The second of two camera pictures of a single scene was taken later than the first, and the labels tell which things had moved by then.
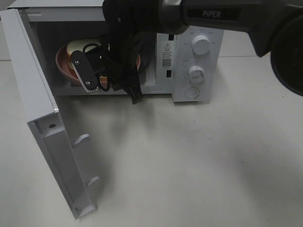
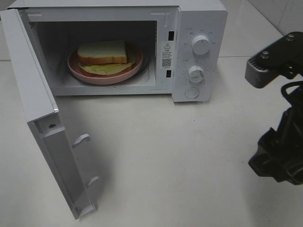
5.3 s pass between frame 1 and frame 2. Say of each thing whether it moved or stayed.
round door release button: stayed
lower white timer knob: stayed
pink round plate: moved
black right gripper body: moved
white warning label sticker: stayed
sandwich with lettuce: moved
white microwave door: stayed
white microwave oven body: stayed
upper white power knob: stayed
